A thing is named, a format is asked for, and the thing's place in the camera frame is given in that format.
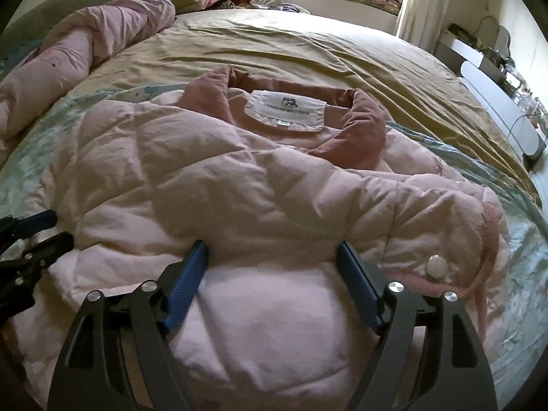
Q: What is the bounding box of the pink quilted jacket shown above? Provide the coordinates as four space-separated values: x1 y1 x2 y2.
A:
15 67 509 410

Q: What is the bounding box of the teal cartoon print blanket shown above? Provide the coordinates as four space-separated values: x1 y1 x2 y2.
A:
1 85 547 407

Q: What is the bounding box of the pink rolled duvet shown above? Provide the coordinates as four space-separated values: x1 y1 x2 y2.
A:
1 0 176 142

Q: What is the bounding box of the grey padded headboard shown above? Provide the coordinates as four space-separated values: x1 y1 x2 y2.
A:
0 0 159 52

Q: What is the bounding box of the white dressing table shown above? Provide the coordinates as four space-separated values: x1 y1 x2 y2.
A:
435 17 547 171

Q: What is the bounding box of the tan bed sheet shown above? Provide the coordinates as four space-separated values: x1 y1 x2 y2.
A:
74 9 539 199

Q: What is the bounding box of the right cream curtain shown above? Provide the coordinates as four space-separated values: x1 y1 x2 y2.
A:
395 0 450 53

